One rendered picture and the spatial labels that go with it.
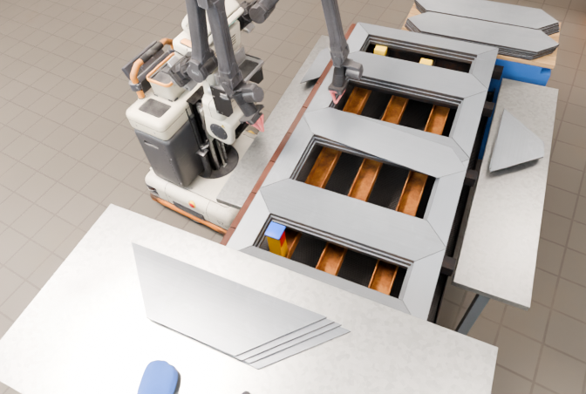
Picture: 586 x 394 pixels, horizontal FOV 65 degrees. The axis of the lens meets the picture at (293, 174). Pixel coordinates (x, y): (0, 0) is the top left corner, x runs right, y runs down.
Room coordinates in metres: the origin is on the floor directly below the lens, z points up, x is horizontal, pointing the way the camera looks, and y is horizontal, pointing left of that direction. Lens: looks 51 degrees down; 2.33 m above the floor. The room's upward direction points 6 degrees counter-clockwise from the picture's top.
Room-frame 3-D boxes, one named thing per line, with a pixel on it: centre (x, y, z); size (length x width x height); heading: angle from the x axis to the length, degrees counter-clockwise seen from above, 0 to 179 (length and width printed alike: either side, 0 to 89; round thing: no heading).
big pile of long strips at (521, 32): (2.11, -1.10, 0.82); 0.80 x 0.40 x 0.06; 62
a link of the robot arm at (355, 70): (1.59, -0.29, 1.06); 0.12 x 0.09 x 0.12; 57
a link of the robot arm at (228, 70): (1.38, 0.19, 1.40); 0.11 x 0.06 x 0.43; 146
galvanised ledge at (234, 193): (1.76, -0.04, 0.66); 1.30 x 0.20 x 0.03; 152
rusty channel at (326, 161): (1.44, -0.20, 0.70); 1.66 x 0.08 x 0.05; 152
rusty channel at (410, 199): (1.25, -0.56, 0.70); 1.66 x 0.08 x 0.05; 152
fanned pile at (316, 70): (2.05, -0.24, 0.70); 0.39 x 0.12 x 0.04; 152
